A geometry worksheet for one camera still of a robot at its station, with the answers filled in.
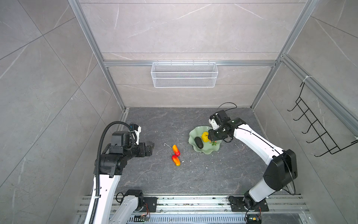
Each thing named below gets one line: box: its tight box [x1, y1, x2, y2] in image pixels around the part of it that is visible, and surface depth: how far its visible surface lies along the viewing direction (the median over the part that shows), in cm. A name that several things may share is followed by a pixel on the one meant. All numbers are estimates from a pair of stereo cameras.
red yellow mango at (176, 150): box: [172, 144, 181, 157], surface depth 94 cm
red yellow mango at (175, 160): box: [171, 154, 181, 167], surface depth 89 cm
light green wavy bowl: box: [188, 126, 222, 155], surface depth 97 cm
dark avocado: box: [194, 136, 204, 149], surface depth 97 cm
